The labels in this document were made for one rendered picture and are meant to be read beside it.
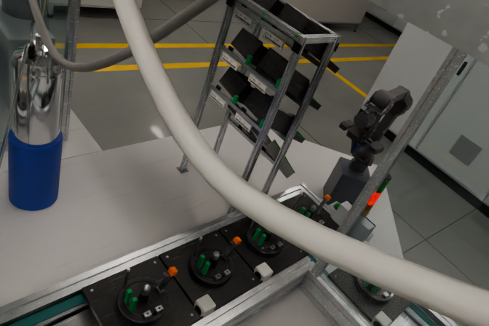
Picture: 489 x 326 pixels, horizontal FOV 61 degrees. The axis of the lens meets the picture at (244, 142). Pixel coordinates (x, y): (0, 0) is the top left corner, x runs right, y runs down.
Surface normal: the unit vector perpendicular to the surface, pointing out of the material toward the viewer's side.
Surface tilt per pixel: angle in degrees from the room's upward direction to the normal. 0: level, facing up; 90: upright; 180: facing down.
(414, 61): 90
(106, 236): 0
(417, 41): 90
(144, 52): 35
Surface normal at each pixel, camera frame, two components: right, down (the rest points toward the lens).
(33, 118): 0.26, 0.62
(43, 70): 0.48, 0.46
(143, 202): 0.30, -0.78
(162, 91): 0.16, -0.36
